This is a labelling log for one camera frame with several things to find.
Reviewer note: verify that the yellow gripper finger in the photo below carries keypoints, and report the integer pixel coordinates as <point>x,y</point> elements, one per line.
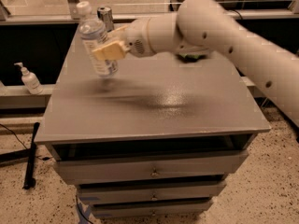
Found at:
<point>114,50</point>
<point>118,33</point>

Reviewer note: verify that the black bar on floor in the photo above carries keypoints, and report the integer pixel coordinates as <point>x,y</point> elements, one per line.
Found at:
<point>29,181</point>

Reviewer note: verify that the bottom grey drawer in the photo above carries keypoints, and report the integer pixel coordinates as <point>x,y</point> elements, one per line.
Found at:
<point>151,209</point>

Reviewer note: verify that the green snack bag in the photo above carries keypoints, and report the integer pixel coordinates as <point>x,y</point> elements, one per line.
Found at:
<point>190,57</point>

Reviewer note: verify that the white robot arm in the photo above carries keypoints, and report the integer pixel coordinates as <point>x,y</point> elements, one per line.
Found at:
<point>204,24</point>

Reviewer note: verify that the grey drawer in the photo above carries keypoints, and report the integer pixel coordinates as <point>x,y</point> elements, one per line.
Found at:
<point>151,209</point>
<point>150,168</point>
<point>201,189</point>

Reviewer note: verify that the silver blue drink can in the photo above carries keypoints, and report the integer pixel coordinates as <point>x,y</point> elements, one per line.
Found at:
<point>105,14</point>

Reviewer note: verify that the grey drawer cabinet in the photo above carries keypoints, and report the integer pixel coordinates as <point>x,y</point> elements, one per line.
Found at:
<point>156,106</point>

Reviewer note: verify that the top grey drawer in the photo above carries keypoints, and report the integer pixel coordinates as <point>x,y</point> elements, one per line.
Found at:
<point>150,168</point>

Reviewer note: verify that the blue plastic water bottle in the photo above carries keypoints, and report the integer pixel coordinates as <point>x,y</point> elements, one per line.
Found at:
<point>93,33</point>

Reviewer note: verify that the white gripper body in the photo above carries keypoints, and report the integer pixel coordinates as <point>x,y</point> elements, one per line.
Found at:
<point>136,38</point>

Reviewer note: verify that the white pump dispenser bottle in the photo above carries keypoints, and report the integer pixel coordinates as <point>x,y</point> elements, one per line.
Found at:
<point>30,80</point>

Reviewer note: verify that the middle grey drawer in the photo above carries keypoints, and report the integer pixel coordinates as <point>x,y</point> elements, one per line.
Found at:
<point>201,189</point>

